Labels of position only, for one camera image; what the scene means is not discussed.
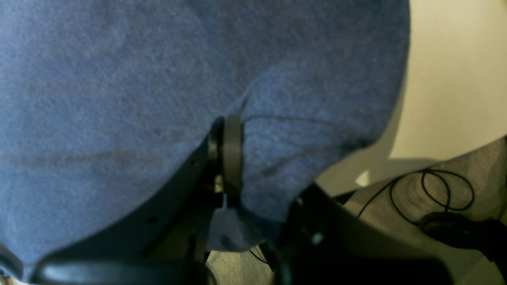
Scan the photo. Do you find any dark blue t-shirt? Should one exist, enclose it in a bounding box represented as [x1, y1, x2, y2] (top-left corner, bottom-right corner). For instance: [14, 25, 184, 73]
[0, 0, 410, 282]

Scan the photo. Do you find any black cable on floor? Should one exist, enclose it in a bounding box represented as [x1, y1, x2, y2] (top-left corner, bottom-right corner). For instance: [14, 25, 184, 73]
[356, 168, 507, 270]

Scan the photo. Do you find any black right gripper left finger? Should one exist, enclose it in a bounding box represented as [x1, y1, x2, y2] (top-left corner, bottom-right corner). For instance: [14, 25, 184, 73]
[30, 115, 243, 285]

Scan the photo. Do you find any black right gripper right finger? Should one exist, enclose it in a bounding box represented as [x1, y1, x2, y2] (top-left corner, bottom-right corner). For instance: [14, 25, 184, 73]
[273, 184, 454, 285]

